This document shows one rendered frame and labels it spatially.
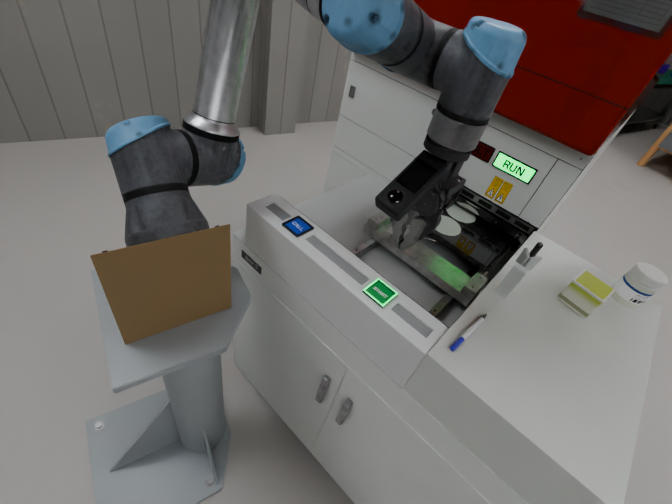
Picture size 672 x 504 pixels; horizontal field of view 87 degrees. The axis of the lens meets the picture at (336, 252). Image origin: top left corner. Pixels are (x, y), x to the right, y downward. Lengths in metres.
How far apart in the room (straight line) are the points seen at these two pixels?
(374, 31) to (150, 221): 0.48
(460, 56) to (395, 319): 0.47
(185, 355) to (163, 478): 0.82
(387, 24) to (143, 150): 0.48
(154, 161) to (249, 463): 1.17
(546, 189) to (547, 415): 0.62
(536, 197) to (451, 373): 0.64
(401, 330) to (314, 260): 0.24
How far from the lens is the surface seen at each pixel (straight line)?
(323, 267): 0.78
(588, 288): 0.97
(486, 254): 1.12
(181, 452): 1.58
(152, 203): 0.71
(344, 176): 1.51
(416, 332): 0.73
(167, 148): 0.75
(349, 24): 0.42
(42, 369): 1.90
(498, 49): 0.51
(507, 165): 1.16
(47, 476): 1.70
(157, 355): 0.82
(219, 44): 0.78
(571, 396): 0.83
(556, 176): 1.14
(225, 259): 0.74
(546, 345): 0.87
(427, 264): 1.01
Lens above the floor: 1.51
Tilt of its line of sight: 42 degrees down
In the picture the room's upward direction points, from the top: 15 degrees clockwise
